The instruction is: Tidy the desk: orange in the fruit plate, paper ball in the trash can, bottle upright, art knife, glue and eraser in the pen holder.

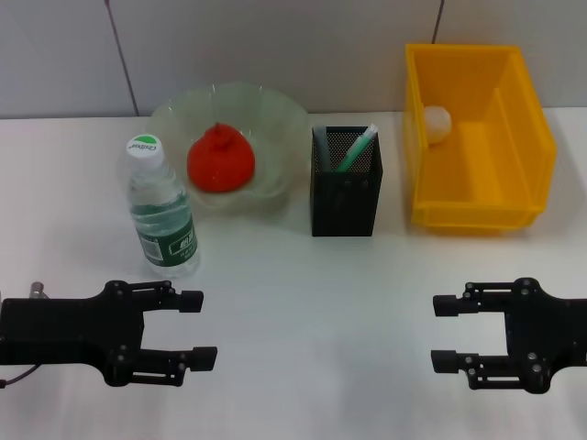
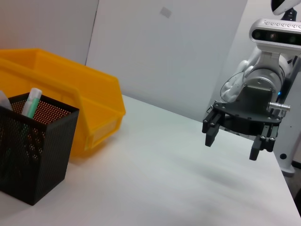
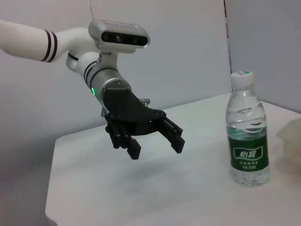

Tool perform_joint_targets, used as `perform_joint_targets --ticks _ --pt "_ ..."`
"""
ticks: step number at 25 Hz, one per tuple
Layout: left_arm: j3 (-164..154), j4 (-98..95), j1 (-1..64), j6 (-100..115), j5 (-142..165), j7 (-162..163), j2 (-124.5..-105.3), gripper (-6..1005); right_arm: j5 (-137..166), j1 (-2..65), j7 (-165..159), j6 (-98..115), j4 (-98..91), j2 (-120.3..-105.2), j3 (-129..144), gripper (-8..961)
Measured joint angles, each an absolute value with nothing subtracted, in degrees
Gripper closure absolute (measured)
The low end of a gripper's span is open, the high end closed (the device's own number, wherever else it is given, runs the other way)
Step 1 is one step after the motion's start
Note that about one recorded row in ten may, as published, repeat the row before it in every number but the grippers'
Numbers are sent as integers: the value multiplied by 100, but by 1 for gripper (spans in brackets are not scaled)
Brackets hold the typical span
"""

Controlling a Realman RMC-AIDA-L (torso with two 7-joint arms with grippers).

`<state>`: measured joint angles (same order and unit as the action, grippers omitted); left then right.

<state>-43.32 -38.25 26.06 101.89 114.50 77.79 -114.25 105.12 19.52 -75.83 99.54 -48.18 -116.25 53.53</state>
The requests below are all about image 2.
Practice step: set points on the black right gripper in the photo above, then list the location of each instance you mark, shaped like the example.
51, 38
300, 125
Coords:
254, 110

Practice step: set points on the grey marker pen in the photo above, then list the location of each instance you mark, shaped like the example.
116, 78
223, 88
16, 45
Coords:
5, 100

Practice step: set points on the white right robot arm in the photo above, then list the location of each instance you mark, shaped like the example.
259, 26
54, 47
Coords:
265, 73

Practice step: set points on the white robot head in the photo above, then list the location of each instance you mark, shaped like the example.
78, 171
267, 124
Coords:
282, 5

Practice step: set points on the black mesh pen holder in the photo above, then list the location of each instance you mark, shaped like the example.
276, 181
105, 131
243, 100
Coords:
35, 150

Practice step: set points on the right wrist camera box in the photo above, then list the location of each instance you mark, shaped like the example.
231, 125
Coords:
275, 33

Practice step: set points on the white robot torso column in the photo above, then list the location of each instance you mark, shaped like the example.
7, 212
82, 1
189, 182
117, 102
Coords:
289, 141

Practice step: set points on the yellow plastic bin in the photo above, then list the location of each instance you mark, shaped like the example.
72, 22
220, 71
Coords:
70, 80

